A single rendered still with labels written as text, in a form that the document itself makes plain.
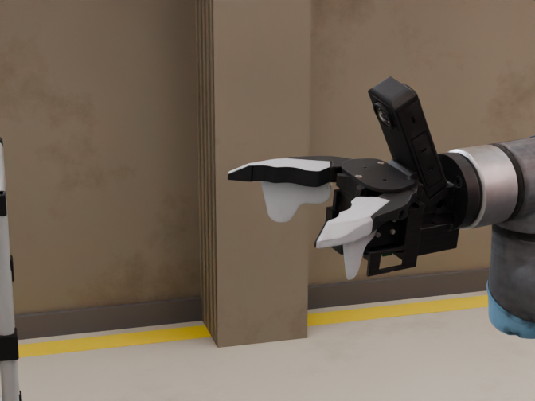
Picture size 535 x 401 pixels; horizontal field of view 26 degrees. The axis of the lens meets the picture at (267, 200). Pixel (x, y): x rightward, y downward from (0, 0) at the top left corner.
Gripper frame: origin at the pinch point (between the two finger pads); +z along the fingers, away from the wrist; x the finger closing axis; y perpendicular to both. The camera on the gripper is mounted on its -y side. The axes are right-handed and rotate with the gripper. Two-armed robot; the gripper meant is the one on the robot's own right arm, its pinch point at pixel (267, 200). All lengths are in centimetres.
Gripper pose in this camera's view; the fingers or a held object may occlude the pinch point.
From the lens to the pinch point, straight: 96.4
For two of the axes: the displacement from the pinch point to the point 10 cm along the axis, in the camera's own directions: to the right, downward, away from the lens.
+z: -8.7, 1.4, -4.8
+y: -0.7, 9.2, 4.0
